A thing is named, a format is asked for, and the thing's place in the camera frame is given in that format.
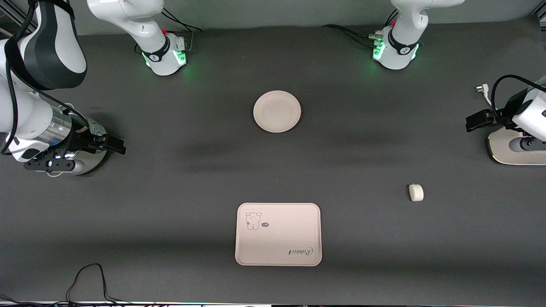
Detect round beige plate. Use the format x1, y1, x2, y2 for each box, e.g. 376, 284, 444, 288
253, 90, 302, 133

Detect beige tray with bear print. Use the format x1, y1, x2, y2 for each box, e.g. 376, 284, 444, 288
235, 203, 322, 267

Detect steel pot with glass lid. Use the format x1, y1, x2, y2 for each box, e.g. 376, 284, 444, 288
53, 119, 108, 176

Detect cream toaster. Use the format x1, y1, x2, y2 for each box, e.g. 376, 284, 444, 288
488, 128, 546, 165

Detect dark grey table mat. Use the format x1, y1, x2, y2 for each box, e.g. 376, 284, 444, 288
0, 16, 546, 304

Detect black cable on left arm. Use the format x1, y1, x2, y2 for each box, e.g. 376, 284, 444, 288
491, 75, 546, 128

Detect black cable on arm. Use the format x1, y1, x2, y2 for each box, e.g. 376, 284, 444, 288
0, 0, 90, 155
491, 75, 546, 128

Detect white toaster power cord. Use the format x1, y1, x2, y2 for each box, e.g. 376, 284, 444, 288
475, 84, 493, 108

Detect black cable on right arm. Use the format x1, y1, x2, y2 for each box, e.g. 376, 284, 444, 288
0, 0, 90, 155

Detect black cable on table edge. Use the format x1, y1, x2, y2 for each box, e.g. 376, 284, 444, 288
0, 263, 141, 307

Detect black right arm base cables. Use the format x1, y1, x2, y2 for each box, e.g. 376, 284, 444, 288
159, 8, 203, 55

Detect black arm base cables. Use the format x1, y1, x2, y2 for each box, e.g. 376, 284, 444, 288
322, 9, 400, 50
159, 8, 203, 55

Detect grey metal frame rail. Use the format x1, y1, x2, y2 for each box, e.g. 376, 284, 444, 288
0, 0, 28, 27

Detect black left arm base cables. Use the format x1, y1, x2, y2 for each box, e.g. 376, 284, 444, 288
322, 9, 400, 50

